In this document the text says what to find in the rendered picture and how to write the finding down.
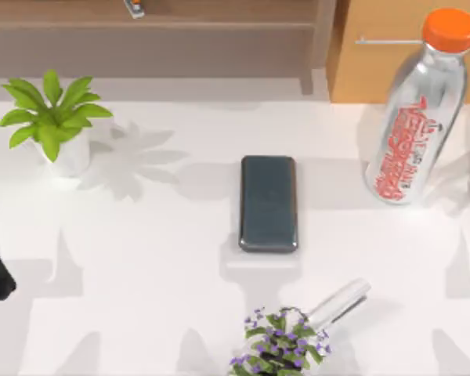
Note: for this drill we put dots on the dark grey phone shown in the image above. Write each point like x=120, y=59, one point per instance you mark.
x=268, y=203

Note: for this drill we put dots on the clear glass vase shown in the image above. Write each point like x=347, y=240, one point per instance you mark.
x=337, y=303

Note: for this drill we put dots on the purple flower plant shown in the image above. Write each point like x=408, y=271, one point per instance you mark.
x=282, y=344

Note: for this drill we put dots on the brown wooden shelf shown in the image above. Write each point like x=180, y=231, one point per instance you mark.
x=149, y=43

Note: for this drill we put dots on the clear bottle with orange cap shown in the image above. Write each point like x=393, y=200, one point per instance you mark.
x=415, y=129

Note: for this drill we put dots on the pale wooden cupboard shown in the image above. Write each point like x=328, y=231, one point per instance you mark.
x=376, y=58

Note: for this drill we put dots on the green plant in white pot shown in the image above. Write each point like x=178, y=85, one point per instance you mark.
x=55, y=117

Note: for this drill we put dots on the small white and orange object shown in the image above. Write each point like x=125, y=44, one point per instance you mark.
x=134, y=8

